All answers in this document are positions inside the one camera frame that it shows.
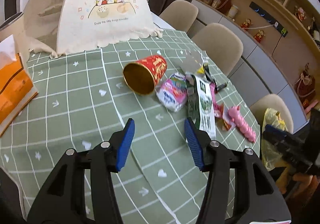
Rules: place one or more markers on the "pink caterpillar toy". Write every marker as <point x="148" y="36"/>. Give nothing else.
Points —
<point x="241" y="121"/>

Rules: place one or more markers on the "panda bottle figurine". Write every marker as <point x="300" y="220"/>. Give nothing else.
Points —
<point x="315" y="32"/>

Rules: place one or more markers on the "fortune god figurine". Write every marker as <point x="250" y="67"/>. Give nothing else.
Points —
<point x="300" y="13"/>

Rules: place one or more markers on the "pink white tissue packet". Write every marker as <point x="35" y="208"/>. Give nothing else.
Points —
<point x="172" y="92"/>

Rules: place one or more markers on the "pink red gift box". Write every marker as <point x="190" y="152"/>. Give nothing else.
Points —
<point x="311" y="105"/>

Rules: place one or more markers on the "black power strip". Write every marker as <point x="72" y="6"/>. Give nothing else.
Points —
<point x="268" y="17"/>

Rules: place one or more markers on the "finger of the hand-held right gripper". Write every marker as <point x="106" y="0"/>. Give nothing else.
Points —
<point x="287" y="151"/>
<point x="276" y="130"/>

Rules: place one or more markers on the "wooden wall shelf cabinet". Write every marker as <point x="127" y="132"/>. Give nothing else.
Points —
<point x="262" y="46"/>

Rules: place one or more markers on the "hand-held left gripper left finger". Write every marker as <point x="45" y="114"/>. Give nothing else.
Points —
<point x="125" y="144"/>

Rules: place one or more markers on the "cream cartoon food cover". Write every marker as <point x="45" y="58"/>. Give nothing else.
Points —
<point x="105" y="8"/>

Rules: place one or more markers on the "white green milk pouch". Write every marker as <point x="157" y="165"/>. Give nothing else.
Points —
<point x="206" y="109"/>

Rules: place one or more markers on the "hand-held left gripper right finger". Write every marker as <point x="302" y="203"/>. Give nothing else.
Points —
<point x="193" y="144"/>

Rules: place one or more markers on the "orange tissue pack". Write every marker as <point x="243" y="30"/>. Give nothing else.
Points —
<point x="15" y="88"/>

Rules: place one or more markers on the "white insulated mug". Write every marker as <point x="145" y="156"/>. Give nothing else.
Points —
<point x="11" y="20"/>

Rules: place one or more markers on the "green checked tablecloth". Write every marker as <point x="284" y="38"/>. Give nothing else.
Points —
<point x="87" y="119"/>

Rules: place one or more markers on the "pink candy wrapper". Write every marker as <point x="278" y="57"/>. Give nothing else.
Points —
<point x="217" y="104"/>

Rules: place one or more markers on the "person's right hand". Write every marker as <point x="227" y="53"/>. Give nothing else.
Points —
<point x="303" y="181"/>

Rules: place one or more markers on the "black bin with yellow liner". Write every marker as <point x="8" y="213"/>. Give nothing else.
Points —
<point x="271" y="139"/>

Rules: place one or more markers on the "red fortune figurine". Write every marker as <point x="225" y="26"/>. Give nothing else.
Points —
<point x="259" y="36"/>
<point x="245" y="24"/>

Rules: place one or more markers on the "black plastic wrapper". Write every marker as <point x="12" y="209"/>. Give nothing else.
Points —
<point x="212" y="77"/>

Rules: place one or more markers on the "small brown bag ornament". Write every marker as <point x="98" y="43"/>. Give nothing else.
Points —
<point x="218" y="0"/>

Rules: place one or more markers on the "beige dining chair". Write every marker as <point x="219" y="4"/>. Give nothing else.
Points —
<point x="178" y="13"/>
<point x="220" y="43"/>
<point x="270" y="102"/>

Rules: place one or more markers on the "white lidded cup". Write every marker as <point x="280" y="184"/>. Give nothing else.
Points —
<point x="233" y="11"/>

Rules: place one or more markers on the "large brown bag ornament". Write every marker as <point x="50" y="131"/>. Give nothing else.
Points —
<point x="305" y="85"/>

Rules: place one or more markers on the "red paper cup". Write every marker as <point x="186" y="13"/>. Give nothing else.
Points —
<point x="150" y="71"/>

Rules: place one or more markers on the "red white wrapper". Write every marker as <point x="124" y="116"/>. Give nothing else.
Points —
<point x="228" y="120"/>

